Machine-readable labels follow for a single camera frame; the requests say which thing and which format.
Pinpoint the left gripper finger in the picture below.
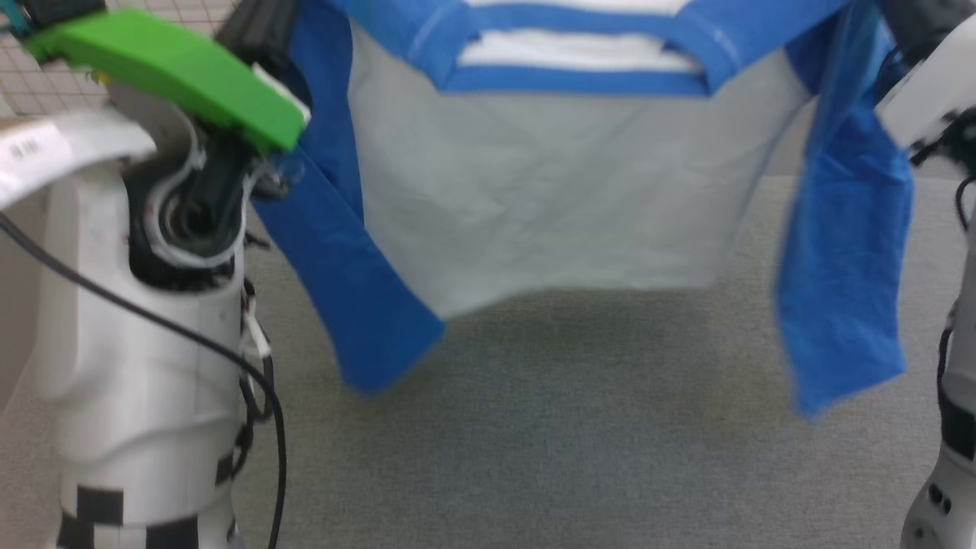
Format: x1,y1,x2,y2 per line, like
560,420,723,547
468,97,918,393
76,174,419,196
217,0,272,69
263,0,300,75

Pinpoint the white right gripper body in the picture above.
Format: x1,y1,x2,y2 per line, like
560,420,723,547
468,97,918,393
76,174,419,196
873,30,976,150

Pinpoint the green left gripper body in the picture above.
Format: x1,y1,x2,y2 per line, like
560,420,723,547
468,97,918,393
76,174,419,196
23,8,310,152

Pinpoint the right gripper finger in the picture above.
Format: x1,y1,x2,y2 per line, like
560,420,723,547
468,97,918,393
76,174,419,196
881,0,976,66

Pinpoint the white and blue t-shirt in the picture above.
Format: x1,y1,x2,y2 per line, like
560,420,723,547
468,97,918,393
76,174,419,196
250,0,916,422

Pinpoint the lemon print grid curtain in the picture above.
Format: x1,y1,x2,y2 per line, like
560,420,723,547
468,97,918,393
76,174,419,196
0,0,239,120

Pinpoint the white paper label tag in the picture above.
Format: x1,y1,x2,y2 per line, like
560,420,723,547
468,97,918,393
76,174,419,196
0,114,157,210

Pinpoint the grey fabric sofa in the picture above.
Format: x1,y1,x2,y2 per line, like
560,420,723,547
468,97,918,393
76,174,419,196
0,174,976,549

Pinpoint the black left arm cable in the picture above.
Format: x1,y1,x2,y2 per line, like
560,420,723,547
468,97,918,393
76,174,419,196
0,213,287,549

